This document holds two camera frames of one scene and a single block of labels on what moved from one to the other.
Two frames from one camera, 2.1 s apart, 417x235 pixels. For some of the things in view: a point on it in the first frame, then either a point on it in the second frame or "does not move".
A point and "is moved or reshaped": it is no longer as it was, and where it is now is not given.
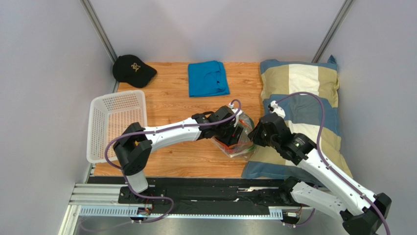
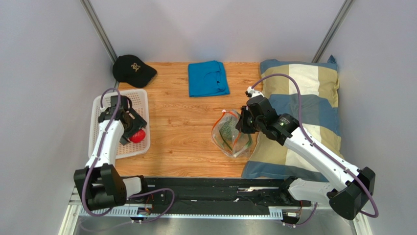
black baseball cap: (130, 69) does not move
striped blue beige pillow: (307, 93) does not move
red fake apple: (231, 150) is moved or reshaped
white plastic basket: (108, 113) does not move
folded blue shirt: (207, 79) does not move
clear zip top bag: (245, 148) is moved or reshaped
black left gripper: (230, 140) -> (138, 123)
